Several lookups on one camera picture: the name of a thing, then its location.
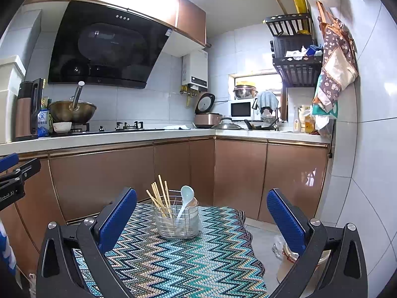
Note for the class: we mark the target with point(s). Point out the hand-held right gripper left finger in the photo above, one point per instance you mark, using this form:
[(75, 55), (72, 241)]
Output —
[(119, 220)]

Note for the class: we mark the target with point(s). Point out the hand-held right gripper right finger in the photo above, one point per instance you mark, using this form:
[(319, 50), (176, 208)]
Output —
[(285, 220)]

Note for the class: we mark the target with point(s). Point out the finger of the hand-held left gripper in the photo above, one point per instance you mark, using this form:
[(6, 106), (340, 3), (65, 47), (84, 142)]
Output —
[(9, 161), (28, 167)]

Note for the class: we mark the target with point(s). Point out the white ceramic spoon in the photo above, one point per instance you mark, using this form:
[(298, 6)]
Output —
[(187, 194)]

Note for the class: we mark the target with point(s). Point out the clear trash bin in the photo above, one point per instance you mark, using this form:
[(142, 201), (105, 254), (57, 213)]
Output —
[(283, 260)]

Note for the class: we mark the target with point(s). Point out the blue and white salt bag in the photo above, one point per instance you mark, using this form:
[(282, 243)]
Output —
[(44, 124)]

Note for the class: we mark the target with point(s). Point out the small white bowl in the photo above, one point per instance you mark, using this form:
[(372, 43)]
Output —
[(62, 126)]

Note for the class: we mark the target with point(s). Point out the white appliance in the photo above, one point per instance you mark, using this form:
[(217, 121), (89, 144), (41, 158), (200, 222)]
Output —
[(11, 99)]

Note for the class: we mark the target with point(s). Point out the copper base cabinets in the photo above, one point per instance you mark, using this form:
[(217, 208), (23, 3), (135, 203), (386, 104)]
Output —
[(242, 173)]

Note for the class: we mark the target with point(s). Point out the cooking oil bottle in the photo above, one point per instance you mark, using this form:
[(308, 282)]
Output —
[(47, 105)]

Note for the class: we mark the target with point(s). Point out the zigzag patterned tablecloth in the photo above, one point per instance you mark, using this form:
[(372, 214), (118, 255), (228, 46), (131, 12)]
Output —
[(173, 264)]

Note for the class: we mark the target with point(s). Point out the gas stove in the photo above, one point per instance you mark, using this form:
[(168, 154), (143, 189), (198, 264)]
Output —
[(124, 127)]

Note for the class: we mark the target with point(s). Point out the white spray bottle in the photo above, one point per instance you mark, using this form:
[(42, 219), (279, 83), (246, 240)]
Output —
[(297, 124)]

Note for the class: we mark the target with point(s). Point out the yellow dish soap bottle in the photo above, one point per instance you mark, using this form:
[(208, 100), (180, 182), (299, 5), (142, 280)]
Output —
[(308, 125)]

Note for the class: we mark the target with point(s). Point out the white plastic bag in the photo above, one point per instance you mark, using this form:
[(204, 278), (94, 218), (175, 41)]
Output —
[(324, 125)]

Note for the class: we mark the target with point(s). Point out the white cloth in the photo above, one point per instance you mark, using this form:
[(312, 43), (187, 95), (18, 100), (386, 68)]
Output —
[(176, 127)]

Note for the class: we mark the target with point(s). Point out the glass pot lid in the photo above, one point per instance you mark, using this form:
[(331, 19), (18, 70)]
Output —
[(226, 125)]

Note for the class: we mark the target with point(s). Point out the green packet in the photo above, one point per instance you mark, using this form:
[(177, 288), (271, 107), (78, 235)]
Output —
[(325, 113)]

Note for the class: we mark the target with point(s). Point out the white microwave oven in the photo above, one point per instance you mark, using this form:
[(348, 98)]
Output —
[(242, 110)]

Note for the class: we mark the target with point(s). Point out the grey blue towel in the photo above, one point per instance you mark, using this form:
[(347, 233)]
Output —
[(268, 99)]

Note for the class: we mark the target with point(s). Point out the copper rice cooker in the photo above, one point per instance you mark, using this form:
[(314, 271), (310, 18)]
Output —
[(206, 116)]

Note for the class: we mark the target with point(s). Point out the steel pot with yellow lid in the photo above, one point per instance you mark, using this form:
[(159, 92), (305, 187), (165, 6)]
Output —
[(245, 92)]

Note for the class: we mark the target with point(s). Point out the black range hood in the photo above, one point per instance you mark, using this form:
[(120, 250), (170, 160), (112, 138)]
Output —
[(105, 49)]

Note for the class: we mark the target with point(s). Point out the floral apron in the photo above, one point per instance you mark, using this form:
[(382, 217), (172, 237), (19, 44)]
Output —
[(338, 62)]

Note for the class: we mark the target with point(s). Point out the crumpled white bags on rack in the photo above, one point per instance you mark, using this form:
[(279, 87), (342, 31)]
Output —
[(302, 52)]

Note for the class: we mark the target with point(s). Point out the white water heater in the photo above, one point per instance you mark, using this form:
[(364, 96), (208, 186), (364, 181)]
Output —
[(195, 68)]

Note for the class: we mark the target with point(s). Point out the yellow roll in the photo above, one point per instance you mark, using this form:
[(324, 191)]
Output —
[(301, 9)]

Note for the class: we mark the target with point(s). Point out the black wall rack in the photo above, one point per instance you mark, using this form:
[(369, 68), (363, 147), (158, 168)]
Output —
[(294, 71)]

